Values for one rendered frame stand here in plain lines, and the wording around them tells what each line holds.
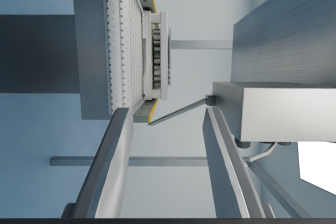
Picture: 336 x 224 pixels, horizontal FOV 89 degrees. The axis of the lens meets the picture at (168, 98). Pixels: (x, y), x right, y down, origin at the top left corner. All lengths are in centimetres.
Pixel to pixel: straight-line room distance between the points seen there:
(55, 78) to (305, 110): 57
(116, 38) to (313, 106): 38
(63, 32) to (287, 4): 61
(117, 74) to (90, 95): 8
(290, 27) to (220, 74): 339
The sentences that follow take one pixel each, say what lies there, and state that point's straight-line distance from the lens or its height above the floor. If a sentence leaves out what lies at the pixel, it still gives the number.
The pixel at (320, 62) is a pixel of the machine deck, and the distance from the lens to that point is 51.
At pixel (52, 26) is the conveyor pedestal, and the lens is 55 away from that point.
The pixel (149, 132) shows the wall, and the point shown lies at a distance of 371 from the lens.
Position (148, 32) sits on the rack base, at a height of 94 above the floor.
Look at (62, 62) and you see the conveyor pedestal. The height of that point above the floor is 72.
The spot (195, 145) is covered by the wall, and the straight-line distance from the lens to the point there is 377.
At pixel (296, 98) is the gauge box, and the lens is 39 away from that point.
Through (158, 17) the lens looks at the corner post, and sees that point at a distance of 52.
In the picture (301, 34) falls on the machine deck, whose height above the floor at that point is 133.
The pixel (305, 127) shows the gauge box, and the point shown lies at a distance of 42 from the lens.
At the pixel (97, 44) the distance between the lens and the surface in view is 38.
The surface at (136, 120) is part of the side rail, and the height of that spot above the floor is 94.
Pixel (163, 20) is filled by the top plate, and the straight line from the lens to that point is 51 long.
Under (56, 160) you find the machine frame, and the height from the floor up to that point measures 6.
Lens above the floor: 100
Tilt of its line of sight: level
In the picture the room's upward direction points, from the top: 90 degrees clockwise
